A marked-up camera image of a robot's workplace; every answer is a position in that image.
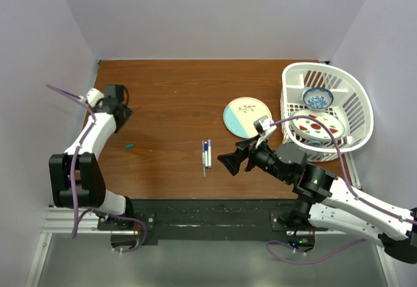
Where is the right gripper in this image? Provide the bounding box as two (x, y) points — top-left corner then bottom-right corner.
(217, 133), (292, 184)

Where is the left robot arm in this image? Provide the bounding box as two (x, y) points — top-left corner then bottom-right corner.
(47, 85), (135, 233)

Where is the white marker black tip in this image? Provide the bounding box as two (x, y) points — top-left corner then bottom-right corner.
(204, 148), (209, 168)

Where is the cream and blue plate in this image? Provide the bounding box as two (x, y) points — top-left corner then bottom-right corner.
(223, 97), (272, 139)

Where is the white plastic basket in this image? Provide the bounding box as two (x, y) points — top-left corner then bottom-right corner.
(280, 62), (374, 162)

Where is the blue patterned bowl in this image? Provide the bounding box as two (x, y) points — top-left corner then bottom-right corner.
(302, 87), (334, 111)

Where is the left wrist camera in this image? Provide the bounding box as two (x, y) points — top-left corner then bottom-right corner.
(85, 88), (104, 107)

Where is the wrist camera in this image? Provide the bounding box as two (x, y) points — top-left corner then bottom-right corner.
(85, 88), (104, 107)
(253, 115), (277, 148)

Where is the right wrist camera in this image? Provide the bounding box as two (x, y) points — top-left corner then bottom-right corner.
(253, 115), (277, 148)

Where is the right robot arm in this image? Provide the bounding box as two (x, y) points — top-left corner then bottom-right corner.
(217, 139), (416, 264)

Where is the watermelon pattern plate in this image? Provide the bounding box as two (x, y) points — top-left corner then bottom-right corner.
(291, 109), (345, 142)

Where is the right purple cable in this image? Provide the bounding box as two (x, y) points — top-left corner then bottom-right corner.
(265, 116), (417, 265)

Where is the thin green white pen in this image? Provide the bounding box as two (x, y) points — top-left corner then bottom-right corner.
(201, 141), (207, 178)

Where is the white marker with purple ink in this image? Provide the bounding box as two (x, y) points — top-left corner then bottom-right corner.
(207, 139), (212, 169)

